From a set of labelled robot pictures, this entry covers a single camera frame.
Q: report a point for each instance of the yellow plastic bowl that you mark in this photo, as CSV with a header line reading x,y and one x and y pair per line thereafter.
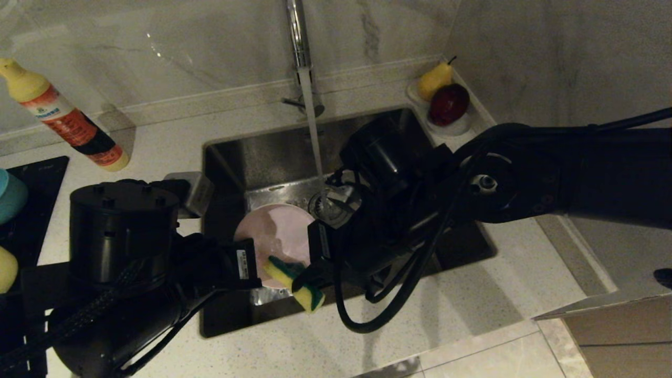
x,y
6,270

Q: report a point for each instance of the light wooden cabinet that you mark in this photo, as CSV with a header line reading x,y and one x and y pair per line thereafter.
x,y
625,336

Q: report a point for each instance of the round metal drain strainer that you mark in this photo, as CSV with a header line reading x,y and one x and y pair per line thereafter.
x,y
320,205

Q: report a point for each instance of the chrome faucet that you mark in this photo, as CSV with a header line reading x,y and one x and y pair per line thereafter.
x,y
300,42

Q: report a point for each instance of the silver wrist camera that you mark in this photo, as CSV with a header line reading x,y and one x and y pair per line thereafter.
x,y
197,191
344,199

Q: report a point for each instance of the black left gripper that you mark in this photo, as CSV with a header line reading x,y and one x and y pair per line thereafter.
x,y
205,268

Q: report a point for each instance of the yellow pear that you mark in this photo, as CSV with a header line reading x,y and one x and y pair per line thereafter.
x,y
433,81

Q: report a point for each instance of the stainless steel sink basin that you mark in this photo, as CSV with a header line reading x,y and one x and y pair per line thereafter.
x,y
462,247

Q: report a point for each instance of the small white fruit dish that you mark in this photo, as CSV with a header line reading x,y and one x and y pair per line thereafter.
x,y
457,130

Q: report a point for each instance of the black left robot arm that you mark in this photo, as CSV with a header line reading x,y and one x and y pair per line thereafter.
x,y
105,262

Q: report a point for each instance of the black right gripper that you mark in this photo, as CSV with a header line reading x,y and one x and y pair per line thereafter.
x,y
367,241

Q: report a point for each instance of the orange yellow detergent bottle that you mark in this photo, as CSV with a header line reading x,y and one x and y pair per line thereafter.
x,y
68,121

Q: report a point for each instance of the dark red apple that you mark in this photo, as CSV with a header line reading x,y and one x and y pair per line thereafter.
x,y
449,105

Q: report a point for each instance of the black glass cooktop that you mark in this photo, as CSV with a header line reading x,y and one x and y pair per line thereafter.
x,y
31,199

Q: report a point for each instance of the blue plastic bowl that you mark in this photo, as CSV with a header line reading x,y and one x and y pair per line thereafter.
x,y
10,197

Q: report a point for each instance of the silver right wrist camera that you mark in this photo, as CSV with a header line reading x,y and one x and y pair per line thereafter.
x,y
344,199

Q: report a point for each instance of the pink plastic bowl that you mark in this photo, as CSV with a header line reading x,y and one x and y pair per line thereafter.
x,y
278,231

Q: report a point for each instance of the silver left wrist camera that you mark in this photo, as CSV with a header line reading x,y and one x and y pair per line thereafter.
x,y
197,191

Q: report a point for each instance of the yellow green sponge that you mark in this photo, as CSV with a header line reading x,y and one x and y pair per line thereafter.
x,y
310,302

